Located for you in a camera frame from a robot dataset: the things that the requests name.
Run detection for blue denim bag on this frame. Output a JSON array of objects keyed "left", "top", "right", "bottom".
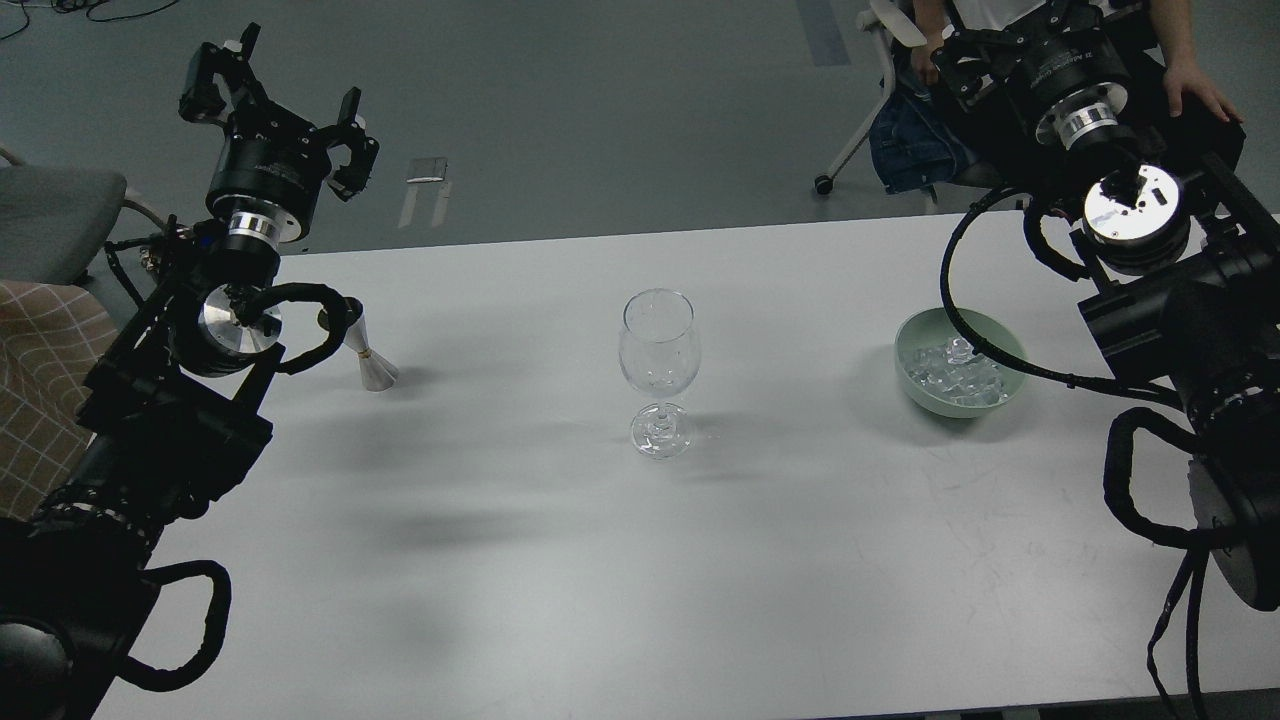
[{"left": 868, "top": 49, "right": 980, "bottom": 195}]

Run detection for green bowl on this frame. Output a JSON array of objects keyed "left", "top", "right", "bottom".
[{"left": 893, "top": 307, "right": 1027, "bottom": 420}]

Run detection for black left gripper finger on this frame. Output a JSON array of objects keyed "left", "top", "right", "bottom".
[
  {"left": 178, "top": 22, "right": 268, "bottom": 126},
  {"left": 317, "top": 87, "right": 380, "bottom": 202}
]

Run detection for steel cocktail jigger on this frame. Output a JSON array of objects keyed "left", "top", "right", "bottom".
[{"left": 343, "top": 296, "right": 401, "bottom": 392}]

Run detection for grey office chair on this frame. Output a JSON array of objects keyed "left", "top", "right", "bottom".
[{"left": 1, "top": 146, "right": 170, "bottom": 284}]

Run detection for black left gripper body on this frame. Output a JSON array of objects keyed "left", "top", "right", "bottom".
[{"left": 205, "top": 106, "right": 333, "bottom": 242}]

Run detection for black floor cables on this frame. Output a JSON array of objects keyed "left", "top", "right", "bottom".
[{"left": 0, "top": 0, "right": 180, "bottom": 41}]

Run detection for clear wine glass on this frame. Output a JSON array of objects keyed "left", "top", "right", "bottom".
[{"left": 617, "top": 288, "right": 701, "bottom": 460}]

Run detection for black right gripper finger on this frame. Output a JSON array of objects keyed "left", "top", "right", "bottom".
[
  {"left": 1050, "top": 1, "right": 1146, "bottom": 31},
  {"left": 931, "top": 28, "right": 1021, "bottom": 101}
]

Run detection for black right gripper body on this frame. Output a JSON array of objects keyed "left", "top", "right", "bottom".
[{"left": 1000, "top": 20, "right": 1132, "bottom": 151}]

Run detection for beige checkered cushion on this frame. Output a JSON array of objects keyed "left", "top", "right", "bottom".
[{"left": 1, "top": 281, "right": 116, "bottom": 520}]

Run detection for person's hand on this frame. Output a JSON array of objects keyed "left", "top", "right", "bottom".
[{"left": 1164, "top": 58, "right": 1243, "bottom": 123}]

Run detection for metal floor plate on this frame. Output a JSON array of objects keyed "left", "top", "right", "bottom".
[{"left": 396, "top": 156, "right": 452, "bottom": 231}]

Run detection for clear ice cubes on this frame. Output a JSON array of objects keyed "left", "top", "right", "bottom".
[{"left": 901, "top": 336, "right": 1009, "bottom": 407}]

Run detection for seated person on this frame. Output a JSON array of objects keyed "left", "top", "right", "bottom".
[{"left": 899, "top": 1, "right": 1245, "bottom": 184}]

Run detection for white office chair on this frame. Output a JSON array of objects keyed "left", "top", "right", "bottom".
[{"left": 812, "top": 1, "right": 925, "bottom": 201}]

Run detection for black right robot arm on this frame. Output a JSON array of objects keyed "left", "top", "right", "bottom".
[{"left": 911, "top": 1, "right": 1277, "bottom": 719}]

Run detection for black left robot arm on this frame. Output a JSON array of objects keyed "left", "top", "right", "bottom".
[{"left": 3, "top": 23, "right": 380, "bottom": 719}]

